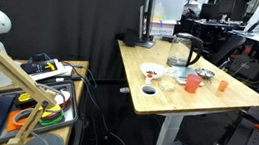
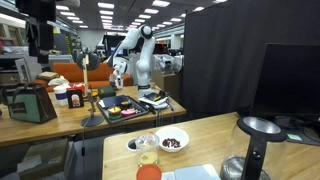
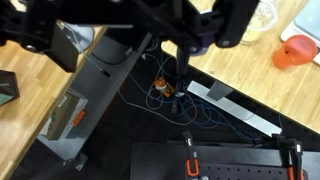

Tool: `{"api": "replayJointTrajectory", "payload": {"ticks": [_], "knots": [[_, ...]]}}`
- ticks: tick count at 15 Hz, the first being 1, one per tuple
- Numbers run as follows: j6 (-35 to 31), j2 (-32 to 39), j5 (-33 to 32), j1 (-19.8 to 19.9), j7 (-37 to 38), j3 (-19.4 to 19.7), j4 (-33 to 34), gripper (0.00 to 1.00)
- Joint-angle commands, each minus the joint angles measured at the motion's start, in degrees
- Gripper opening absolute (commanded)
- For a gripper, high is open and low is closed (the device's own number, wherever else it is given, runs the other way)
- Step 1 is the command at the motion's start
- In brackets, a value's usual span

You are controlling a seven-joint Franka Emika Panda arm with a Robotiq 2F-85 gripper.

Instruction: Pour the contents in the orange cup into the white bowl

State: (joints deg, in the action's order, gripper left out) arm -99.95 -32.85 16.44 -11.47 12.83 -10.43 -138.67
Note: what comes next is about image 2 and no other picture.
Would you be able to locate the white background gripper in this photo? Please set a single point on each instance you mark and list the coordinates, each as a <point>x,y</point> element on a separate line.
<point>117,78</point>

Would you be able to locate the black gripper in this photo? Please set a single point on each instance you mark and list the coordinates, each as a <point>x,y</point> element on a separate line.
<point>40,36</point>

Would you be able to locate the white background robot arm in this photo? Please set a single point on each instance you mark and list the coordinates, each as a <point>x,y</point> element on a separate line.
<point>145,66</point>

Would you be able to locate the white cup blue band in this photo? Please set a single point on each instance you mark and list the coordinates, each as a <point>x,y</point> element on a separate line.
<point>61,95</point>

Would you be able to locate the small white bowl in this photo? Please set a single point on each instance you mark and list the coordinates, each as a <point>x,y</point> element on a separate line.
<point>128,144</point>

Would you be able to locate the dark green box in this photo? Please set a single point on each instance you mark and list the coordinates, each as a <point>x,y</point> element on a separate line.
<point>106,92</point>

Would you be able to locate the black yellow tape roll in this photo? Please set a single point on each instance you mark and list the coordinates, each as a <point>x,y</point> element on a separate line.
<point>126,104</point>

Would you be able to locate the pink tape roll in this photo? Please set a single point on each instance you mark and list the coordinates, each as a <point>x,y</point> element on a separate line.
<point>128,112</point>

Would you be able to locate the green tape roll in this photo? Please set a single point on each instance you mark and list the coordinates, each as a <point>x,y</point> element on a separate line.
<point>115,117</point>

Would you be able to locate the tan box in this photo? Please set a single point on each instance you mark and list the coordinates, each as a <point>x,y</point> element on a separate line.
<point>47,75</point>

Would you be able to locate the black booklet yellow logo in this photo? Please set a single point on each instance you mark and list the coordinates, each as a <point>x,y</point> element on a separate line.
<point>154,96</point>

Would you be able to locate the black plastic tray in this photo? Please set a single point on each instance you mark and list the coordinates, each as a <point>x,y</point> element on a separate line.
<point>141,113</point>

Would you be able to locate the orange sofa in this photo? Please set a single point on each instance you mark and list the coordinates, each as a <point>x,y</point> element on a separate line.
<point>73,71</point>

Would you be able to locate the white flat device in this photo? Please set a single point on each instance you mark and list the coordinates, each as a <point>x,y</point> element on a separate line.
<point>156,103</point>

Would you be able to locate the white crumpled bag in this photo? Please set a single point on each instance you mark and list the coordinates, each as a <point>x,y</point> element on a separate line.
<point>58,81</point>

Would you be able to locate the wooden articulated stand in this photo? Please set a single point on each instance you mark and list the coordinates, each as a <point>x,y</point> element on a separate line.
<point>91,120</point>

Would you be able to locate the brown cardboard box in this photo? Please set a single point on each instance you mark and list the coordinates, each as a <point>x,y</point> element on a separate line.
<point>168,83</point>
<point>43,158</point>

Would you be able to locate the white wrapped equipment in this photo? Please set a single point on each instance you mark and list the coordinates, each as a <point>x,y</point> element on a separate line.
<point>168,63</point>

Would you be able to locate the green black bag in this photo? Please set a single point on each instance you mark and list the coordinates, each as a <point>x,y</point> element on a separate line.
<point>30,105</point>

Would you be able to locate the clear glass jar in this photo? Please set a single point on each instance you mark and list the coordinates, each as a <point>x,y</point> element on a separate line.
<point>146,145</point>

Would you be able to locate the rectangular ceiling light panel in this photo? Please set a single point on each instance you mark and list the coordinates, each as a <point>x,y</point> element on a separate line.
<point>106,5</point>
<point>160,3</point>
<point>151,11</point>

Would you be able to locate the dark red beans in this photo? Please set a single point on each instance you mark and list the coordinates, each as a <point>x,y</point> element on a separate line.
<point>171,143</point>

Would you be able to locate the pale yellow grains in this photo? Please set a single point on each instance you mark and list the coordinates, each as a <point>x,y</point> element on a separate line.
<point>148,158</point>

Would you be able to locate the black curtain partition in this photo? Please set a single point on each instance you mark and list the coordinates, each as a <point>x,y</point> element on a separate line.
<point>216,50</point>

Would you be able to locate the white kitchen scale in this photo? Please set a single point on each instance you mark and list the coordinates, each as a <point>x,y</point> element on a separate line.
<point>195,173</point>

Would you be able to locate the glass electric kettle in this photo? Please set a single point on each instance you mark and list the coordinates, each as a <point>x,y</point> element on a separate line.
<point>256,156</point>

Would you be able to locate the black computer monitor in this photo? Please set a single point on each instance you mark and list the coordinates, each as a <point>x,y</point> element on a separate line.
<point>286,80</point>

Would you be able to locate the green sticky note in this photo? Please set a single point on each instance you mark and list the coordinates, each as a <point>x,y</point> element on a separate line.
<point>294,137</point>

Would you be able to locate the black picture frame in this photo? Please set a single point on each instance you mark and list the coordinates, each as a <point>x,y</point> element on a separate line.
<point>75,99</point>

